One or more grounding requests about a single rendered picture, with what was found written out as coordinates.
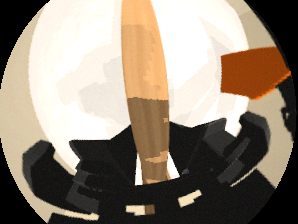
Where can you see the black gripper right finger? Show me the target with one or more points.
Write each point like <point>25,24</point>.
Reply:
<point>185,141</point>

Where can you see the wooden post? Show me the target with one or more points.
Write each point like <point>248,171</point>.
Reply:
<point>149,209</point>

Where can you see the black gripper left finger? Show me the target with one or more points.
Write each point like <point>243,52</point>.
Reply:
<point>121,151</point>

